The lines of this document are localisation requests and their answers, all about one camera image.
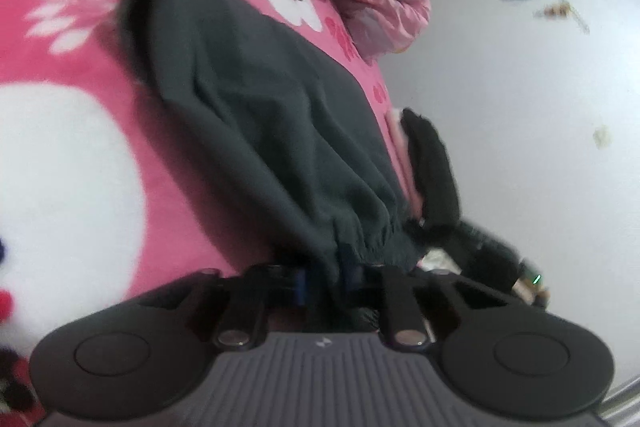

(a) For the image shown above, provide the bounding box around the folded black garment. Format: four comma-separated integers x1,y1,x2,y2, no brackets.
400,108,461,230

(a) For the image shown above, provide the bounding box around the pink floral bed sheet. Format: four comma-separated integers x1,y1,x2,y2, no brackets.
1,0,392,426

